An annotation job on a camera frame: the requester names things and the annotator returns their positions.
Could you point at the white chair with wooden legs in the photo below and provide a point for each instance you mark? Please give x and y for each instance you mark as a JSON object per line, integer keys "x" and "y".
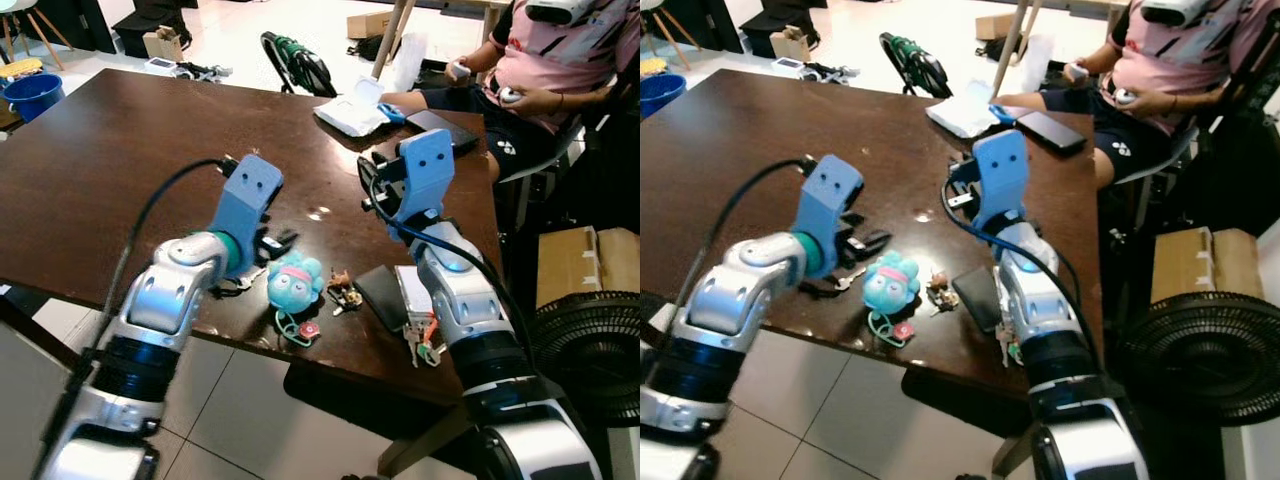
{"x": 650, "y": 4}
{"x": 20, "y": 5}

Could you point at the white tissue pack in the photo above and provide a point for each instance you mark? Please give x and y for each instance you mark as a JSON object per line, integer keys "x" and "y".
{"x": 350, "y": 115}
{"x": 960, "y": 115}

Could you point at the black cabinet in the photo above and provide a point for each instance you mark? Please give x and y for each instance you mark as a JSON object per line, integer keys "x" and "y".
{"x": 85, "y": 20}
{"x": 710, "y": 20}

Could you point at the small open cardboard box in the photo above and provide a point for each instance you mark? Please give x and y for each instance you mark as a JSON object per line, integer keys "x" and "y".
{"x": 790, "y": 45}
{"x": 163, "y": 45}

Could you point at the dark brown table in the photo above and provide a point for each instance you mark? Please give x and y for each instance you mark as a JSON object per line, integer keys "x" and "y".
{"x": 150, "y": 130}
{"x": 800, "y": 120}

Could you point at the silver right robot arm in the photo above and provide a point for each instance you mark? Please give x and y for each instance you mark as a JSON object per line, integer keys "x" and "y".
{"x": 455, "y": 290}
{"x": 1030, "y": 290}

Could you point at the light wooden table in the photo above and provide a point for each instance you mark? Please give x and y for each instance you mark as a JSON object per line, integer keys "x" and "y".
{"x": 392, "y": 40}
{"x": 1010, "y": 45}

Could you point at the black office chair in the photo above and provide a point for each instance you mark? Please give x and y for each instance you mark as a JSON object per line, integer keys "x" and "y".
{"x": 545, "y": 160}
{"x": 1160, "y": 160}

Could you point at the seated person in pink shirt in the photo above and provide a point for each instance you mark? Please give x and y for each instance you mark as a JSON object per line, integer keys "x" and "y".
{"x": 1180, "y": 55}
{"x": 570, "y": 55}

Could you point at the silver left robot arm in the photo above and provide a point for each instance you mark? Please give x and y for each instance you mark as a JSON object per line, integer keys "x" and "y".
{"x": 725, "y": 290}
{"x": 165, "y": 290}

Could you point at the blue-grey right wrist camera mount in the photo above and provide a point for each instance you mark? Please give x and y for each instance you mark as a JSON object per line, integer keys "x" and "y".
{"x": 428, "y": 170}
{"x": 1000, "y": 170}

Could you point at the white plastic bag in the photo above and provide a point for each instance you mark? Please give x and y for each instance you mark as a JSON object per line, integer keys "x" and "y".
{"x": 410, "y": 65}
{"x": 1037, "y": 65}

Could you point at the small white device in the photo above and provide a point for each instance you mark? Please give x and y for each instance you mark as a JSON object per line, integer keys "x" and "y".
{"x": 160, "y": 66}
{"x": 787, "y": 66}

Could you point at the black key pouch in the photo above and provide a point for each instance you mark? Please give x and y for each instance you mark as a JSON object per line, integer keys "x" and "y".
{"x": 382, "y": 298}
{"x": 975, "y": 298}

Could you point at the keys with red green tags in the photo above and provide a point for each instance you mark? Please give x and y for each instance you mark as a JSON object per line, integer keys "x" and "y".
{"x": 1005, "y": 342}
{"x": 418, "y": 340}

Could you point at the black green bag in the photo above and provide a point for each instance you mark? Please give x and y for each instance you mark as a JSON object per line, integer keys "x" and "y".
{"x": 915, "y": 65}
{"x": 300, "y": 65}

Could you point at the small blue object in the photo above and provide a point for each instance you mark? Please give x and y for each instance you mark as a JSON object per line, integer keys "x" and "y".
{"x": 1003, "y": 114}
{"x": 393, "y": 113}

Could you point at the yellow round object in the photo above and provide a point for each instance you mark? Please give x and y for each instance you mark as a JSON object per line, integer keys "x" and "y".
{"x": 20, "y": 67}
{"x": 652, "y": 67}

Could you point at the white card holder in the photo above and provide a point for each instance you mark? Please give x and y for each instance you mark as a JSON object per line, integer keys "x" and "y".
{"x": 412, "y": 295}

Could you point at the small key bunch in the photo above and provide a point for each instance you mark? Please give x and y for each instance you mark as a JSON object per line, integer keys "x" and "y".
{"x": 852, "y": 280}
{"x": 240, "y": 284}

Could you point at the flat cardboard box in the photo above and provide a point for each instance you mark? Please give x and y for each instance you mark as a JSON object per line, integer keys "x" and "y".
{"x": 368, "y": 25}
{"x": 995, "y": 26}

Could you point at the white handheld controller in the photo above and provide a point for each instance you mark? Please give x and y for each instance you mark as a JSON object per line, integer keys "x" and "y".
{"x": 460, "y": 70}
{"x": 1075, "y": 72}
{"x": 1125, "y": 97}
{"x": 510, "y": 95}

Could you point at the large cardboard box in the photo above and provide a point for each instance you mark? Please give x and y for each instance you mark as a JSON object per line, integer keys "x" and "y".
{"x": 1200, "y": 262}
{"x": 580, "y": 265}

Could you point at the large black bag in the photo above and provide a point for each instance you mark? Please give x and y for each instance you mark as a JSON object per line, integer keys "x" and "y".
{"x": 150, "y": 18}
{"x": 780, "y": 18}

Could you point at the blue bucket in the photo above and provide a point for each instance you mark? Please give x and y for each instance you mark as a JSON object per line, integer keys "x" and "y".
{"x": 660, "y": 97}
{"x": 30, "y": 100}

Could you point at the black round fan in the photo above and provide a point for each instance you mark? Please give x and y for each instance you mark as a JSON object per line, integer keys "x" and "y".
{"x": 1200, "y": 355}
{"x": 590, "y": 350}

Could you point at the white VR headset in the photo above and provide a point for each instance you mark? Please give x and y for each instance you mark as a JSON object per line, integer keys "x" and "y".
{"x": 1175, "y": 10}
{"x": 560, "y": 10}

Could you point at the black tablet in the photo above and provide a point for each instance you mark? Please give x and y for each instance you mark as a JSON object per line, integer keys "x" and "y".
{"x": 445, "y": 128}
{"x": 1050, "y": 132}

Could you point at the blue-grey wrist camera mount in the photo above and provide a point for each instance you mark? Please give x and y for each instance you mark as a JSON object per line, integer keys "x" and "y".
{"x": 825, "y": 205}
{"x": 428, "y": 170}
{"x": 1000, "y": 170}
{"x": 245, "y": 205}

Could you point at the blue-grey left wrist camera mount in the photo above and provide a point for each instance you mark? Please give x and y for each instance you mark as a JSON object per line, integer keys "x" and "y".
{"x": 825, "y": 205}
{"x": 245, "y": 205}

